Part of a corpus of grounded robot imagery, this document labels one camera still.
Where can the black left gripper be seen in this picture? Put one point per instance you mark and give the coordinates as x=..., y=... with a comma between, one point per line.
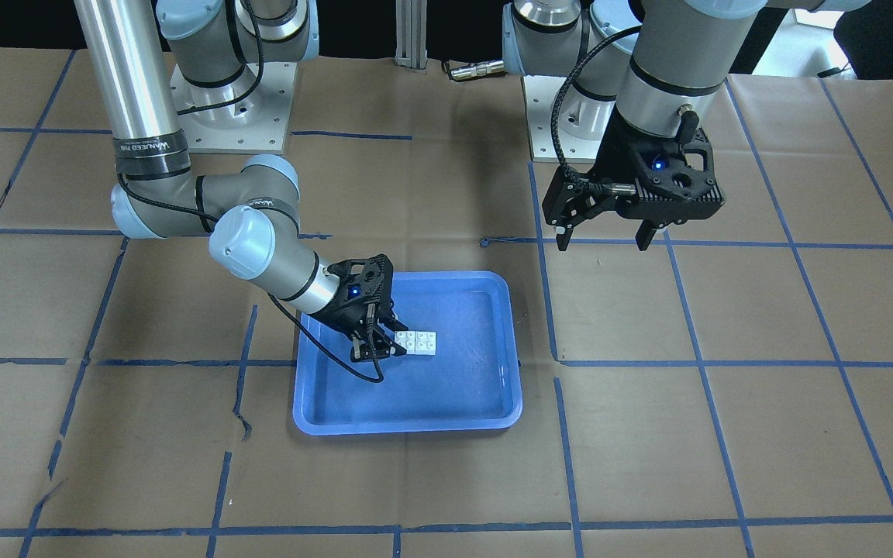
x=615, y=161

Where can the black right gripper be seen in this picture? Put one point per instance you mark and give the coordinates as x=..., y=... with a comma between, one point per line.
x=346, y=313

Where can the white block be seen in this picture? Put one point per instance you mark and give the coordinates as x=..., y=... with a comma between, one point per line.
x=408, y=341
x=425, y=343

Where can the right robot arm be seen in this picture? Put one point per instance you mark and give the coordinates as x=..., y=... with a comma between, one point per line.
x=158, y=62

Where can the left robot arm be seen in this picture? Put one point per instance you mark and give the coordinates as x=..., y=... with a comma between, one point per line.
x=659, y=65

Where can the blue plastic tray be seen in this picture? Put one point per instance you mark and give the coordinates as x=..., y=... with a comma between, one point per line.
x=469, y=380

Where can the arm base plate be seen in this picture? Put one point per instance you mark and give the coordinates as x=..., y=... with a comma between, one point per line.
x=582, y=119
x=256, y=125

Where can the aluminium frame post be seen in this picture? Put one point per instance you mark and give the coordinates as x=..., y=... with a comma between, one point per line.
x=410, y=32

